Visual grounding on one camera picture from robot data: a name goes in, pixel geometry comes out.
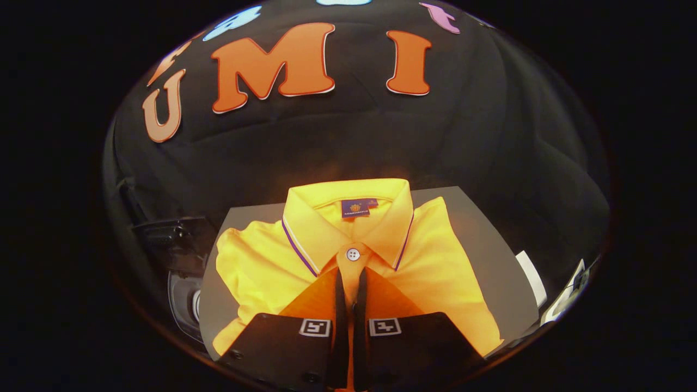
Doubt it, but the black backdrop cloth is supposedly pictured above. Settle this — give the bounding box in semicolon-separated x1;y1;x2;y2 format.
101;0;610;305

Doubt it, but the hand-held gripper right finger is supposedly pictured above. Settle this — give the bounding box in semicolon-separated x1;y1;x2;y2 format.
353;266;488;392

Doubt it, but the white paper sheet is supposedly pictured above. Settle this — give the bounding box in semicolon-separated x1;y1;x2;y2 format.
514;250;548;309

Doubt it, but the yellow polo shirt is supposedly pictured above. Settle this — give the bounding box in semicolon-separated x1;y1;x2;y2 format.
212;178;503;357

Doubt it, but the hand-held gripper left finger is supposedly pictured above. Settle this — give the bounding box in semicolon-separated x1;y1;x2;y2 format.
217;267;350;392

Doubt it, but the dark glass washing machine lid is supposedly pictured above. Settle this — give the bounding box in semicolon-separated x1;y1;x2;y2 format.
131;216;218;275

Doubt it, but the white printed card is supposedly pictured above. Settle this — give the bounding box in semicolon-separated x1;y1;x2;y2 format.
539;258;592;326

